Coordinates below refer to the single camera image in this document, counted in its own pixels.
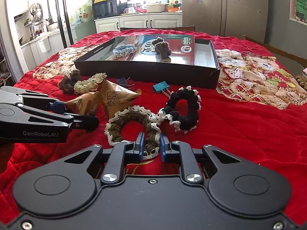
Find white kitchen cabinet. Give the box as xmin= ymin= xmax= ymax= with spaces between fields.
xmin=94 ymin=13 xmax=183 ymax=33

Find wall poster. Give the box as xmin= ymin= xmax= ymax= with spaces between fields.
xmin=289 ymin=0 xmax=307 ymax=24

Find grey refrigerator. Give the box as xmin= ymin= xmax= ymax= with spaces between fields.
xmin=182 ymin=0 xmax=269 ymax=44

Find steel pot lids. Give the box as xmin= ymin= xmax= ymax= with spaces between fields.
xmin=30 ymin=3 xmax=44 ymax=22

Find brown woven item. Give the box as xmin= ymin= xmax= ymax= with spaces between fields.
xmin=296 ymin=73 xmax=307 ymax=91

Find black scrunchie with white lace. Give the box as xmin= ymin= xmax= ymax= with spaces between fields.
xmin=158 ymin=86 xmax=201 ymax=135

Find black cardboard box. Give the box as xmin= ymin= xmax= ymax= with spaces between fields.
xmin=74 ymin=35 xmax=220 ymax=89

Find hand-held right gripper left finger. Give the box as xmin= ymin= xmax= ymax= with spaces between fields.
xmin=63 ymin=132 xmax=146 ymax=185

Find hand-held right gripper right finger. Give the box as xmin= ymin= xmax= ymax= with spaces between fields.
xmin=160 ymin=134 xmax=244 ymax=185

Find cream crochet scrunchie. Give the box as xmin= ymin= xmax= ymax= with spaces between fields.
xmin=74 ymin=73 xmax=107 ymax=95

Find white kitchen counter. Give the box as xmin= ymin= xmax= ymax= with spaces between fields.
xmin=19 ymin=32 xmax=72 ymax=75

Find brown fuzzy hair clip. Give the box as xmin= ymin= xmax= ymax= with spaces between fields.
xmin=153 ymin=38 xmax=172 ymax=59
xmin=58 ymin=69 xmax=81 ymax=94

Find teal binder clip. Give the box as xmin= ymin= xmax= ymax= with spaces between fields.
xmin=153 ymin=81 xmax=173 ymax=99

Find olive scrunchie with cream lace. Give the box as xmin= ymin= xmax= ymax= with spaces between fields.
xmin=104 ymin=105 xmax=162 ymax=160

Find dark blue binder clip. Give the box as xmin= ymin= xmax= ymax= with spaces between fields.
xmin=117 ymin=77 xmax=135 ymax=88

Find blue crochet scrunchie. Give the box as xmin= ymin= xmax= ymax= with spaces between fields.
xmin=113 ymin=44 xmax=138 ymax=58

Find red printed blanket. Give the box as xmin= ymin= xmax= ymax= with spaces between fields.
xmin=0 ymin=29 xmax=307 ymax=230

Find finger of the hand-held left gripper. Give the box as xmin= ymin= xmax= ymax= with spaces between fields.
xmin=21 ymin=105 xmax=100 ymax=133
xmin=22 ymin=90 xmax=67 ymax=113

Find white basin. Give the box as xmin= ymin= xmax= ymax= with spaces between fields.
xmin=146 ymin=3 xmax=168 ymax=13

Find brown triangular snack packet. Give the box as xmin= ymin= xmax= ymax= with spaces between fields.
xmin=101 ymin=80 xmax=142 ymax=119
xmin=65 ymin=91 xmax=102 ymax=118

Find black microwave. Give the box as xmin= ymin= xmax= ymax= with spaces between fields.
xmin=92 ymin=0 xmax=118 ymax=19

